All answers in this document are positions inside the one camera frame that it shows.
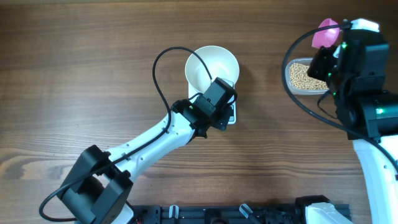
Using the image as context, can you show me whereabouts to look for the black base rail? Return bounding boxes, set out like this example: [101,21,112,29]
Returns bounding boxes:
[132,204,305,224]

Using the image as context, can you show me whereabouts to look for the soybeans in container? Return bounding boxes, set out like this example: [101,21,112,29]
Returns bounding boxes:
[289,63,328,90]

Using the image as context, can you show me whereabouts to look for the white digital kitchen scale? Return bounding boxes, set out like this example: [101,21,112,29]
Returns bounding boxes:
[187,79,237,125]

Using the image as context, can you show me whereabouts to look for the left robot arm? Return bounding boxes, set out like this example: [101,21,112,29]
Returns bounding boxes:
[57,77,237,223]

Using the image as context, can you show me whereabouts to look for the clear plastic container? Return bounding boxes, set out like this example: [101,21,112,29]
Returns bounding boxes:
[285,58,328,95]

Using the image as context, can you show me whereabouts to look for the pink measuring scoop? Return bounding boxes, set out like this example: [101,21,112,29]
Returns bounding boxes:
[312,18,340,49]

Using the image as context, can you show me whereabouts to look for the white bowl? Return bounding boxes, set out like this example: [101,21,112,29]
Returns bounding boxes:
[185,45,240,97]

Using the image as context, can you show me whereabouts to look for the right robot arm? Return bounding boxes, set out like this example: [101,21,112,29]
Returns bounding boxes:
[307,29,397,223]

